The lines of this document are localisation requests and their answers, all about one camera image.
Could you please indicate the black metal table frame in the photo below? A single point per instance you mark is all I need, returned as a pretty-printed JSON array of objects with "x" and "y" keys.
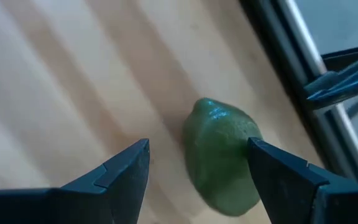
[{"x": 278, "y": 46}]

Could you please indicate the green lime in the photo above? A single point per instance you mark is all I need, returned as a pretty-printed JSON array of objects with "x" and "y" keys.
[{"x": 216, "y": 155}]

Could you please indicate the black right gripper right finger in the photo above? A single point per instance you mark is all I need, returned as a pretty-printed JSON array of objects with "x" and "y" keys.
[{"x": 306, "y": 199}]

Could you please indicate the black clamp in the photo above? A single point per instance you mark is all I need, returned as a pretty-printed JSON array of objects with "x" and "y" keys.
[{"x": 346, "y": 81}]

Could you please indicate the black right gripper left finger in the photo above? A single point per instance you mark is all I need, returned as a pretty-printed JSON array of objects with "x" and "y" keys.
[{"x": 73, "y": 205}]

